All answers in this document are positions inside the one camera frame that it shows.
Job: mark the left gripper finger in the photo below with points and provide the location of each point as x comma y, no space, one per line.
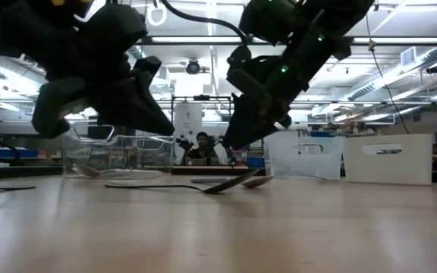
146,91
123,110

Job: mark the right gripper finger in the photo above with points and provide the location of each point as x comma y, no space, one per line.
245,125
277,122

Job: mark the black spoon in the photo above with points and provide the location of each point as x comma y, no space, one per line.
230,184

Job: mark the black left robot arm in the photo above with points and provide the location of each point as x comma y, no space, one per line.
13,5

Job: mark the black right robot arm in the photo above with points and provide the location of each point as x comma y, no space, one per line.
336,15

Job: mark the small blue bin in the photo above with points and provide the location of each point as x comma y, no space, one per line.
256,163

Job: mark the person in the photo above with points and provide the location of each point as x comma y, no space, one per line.
202,140

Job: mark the large clear plastic bin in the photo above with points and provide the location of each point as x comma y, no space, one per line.
127,159

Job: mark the small translucent plastic bin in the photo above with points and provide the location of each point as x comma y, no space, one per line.
305,163

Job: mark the white cabinet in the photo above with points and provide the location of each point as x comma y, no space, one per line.
188,125

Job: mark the background robot arms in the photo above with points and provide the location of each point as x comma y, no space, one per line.
184,144

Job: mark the white air vent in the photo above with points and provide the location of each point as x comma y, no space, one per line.
408,56

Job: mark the long blue bin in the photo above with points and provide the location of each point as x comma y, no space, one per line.
13,153

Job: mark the white plastic bin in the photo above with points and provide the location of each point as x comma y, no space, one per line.
387,167

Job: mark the small black ceiling device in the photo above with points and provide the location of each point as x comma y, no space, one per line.
435,69

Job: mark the black background station frame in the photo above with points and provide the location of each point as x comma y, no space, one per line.
201,97

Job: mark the round black ceiling camera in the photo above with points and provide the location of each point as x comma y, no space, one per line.
193,67

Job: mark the black aluminium table frame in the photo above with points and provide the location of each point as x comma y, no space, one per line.
218,171

